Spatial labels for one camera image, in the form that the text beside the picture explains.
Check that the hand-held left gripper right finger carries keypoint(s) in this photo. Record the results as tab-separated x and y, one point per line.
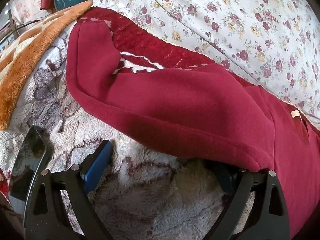
226	181

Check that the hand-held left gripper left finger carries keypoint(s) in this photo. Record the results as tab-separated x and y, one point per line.
97	166

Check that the dark red fleece garment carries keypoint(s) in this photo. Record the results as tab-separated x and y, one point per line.
175	105

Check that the red and white plush blanket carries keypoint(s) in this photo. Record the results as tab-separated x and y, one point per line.
137	200

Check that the black smartphone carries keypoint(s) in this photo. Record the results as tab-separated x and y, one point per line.
27	162

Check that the orange and cream fleece blanket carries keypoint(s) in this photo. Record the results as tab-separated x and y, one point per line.
25	62

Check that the white floral bedsheet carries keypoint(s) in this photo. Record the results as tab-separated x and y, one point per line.
225	17

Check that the pink floral pillow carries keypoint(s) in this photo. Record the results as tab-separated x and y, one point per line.
26	2

